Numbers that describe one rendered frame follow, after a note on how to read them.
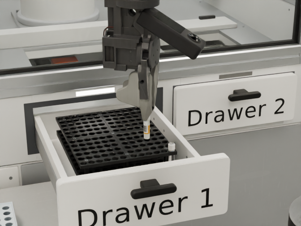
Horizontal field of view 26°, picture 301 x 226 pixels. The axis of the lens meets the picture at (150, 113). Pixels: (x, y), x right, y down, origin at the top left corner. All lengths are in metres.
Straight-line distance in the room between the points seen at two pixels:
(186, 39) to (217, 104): 0.40
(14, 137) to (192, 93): 0.38
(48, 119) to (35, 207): 0.19
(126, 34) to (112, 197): 0.26
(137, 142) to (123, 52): 0.21
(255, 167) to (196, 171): 0.50
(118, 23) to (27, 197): 0.43
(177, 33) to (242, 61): 0.42
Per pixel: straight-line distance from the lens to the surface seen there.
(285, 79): 1.48
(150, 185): 1.03
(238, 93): 1.40
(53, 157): 1.17
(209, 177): 1.09
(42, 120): 1.35
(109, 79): 1.33
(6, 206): 1.23
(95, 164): 1.13
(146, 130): 1.13
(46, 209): 1.28
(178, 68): 1.38
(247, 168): 1.55
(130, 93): 1.09
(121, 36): 1.06
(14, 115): 1.32
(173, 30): 1.04
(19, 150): 1.35
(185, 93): 1.38
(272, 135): 1.54
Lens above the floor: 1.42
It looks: 23 degrees down
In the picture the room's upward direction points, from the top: straight up
